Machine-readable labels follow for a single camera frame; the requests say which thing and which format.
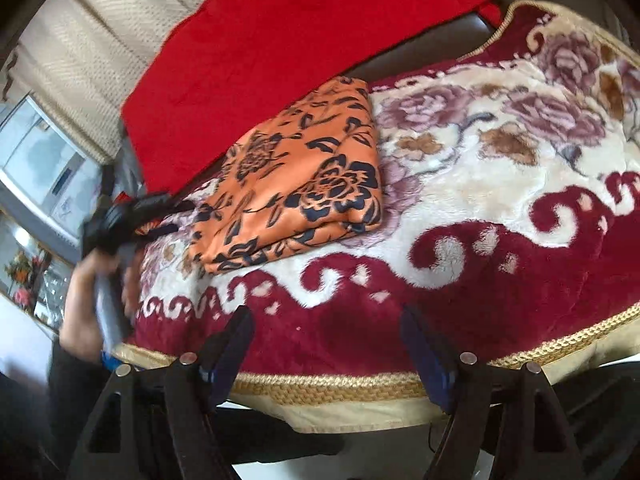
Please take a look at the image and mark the grey cushion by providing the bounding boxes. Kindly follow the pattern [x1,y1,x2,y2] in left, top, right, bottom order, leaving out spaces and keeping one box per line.
[116,122,148,198]

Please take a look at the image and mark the glass cabinet with flowers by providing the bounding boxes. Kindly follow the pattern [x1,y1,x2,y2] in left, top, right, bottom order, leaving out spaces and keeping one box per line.
[0,215,76,333]

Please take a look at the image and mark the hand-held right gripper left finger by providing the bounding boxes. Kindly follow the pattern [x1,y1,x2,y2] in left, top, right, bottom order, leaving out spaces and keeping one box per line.
[69,305,257,480]

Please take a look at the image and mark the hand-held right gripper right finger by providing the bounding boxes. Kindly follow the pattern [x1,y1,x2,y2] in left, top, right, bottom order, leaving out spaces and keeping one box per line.
[400,305,587,480]

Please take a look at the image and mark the red white floral plush blanket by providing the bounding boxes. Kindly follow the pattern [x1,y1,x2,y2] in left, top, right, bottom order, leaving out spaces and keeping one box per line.
[122,0,640,435]

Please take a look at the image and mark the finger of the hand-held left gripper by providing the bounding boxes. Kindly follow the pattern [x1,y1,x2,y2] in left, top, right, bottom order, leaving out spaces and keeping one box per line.
[142,195,200,240]

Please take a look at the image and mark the person's left hand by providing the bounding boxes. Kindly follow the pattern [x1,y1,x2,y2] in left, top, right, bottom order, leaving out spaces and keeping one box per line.
[59,252,145,363]

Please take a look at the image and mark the plain red cloth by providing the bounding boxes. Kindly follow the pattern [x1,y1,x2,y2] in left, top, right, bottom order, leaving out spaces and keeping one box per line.
[120,0,503,197]

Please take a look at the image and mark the orange black floral garment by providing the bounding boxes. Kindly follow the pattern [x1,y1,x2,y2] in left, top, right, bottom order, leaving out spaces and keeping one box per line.
[187,76,386,276]

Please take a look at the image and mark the white framed window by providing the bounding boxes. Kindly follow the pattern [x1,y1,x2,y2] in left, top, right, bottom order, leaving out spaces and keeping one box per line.
[0,94,103,233]

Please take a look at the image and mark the beige textured curtain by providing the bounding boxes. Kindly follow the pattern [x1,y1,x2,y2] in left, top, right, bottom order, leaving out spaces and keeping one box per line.
[9,0,251,167]

